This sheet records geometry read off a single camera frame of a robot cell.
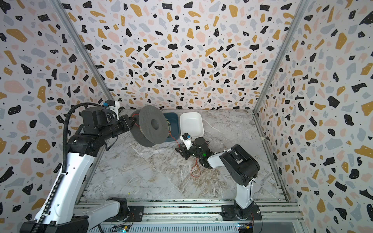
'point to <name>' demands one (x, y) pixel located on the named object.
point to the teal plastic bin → (174, 119)
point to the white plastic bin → (192, 123)
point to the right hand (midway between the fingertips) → (175, 145)
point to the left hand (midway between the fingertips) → (135, 115)
